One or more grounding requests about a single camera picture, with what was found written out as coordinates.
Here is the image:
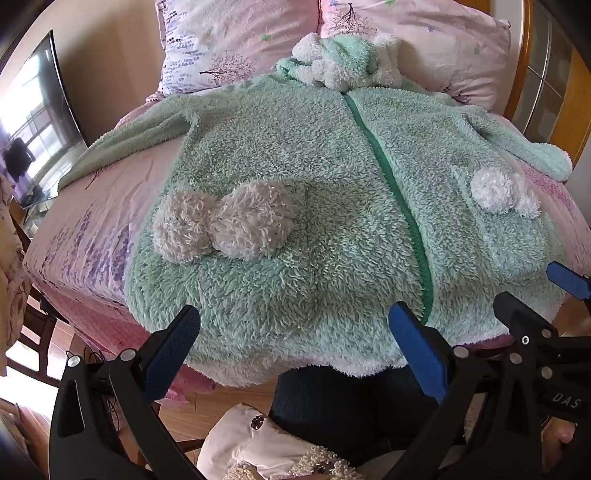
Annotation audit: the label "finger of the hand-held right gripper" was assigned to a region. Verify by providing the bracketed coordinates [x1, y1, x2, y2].
[547, 261, 591, 302]
[493, 292, 560, 357]

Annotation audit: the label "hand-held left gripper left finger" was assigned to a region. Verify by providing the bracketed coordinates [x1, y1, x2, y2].
[48, 304, 206, 480]

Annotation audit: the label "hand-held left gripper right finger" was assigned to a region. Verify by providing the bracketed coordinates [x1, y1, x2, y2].
[389, 302, 550, 480]

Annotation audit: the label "mint green fleece jacket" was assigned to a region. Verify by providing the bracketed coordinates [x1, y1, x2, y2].
[58, 33, 573, 386]

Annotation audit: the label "person's right hand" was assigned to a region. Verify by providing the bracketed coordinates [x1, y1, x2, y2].
[541, 415, 591, 476]

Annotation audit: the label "person's dark pants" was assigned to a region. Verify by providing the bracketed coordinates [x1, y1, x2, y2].
[270, 355, 462, 467]

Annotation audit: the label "person's white fleece garment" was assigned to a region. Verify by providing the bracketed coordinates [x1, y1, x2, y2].
[196, 401, 370, 480]

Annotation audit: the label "dark wooden chair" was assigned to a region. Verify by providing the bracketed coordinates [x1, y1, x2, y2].
[0, 203, 61, 384]

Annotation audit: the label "pink floral bed sheet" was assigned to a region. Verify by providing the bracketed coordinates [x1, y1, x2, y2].
[23, 88, 591, 407]

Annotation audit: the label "wooden headboard with glass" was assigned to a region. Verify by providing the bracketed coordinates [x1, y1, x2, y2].
[503, 0, 591, 160]

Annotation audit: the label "pink tree print pillow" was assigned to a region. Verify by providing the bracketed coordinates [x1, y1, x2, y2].
[318, 0, 511, 114]

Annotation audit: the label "flat screen television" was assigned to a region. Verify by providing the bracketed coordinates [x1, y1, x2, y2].
[0, 30, 88, 210]

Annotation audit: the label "pink lavender print pillow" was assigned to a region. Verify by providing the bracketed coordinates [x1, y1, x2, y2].
[157, 0, 324, 95]

